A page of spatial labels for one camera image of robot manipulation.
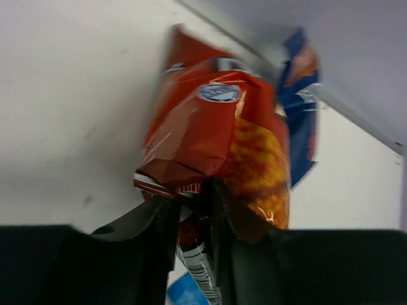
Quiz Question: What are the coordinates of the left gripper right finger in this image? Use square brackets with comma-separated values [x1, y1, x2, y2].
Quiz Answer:
[203, 178, 406, 304]

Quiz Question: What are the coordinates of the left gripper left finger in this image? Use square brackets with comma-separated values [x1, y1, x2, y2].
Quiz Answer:
[1, 196, 181, 304]

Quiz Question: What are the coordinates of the red snack packet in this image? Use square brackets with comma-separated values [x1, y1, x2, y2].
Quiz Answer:
[134, 25, 290, 304]

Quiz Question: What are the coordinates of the dark blue snack packet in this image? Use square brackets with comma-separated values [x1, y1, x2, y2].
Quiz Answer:
[277, 28, 322, 186]

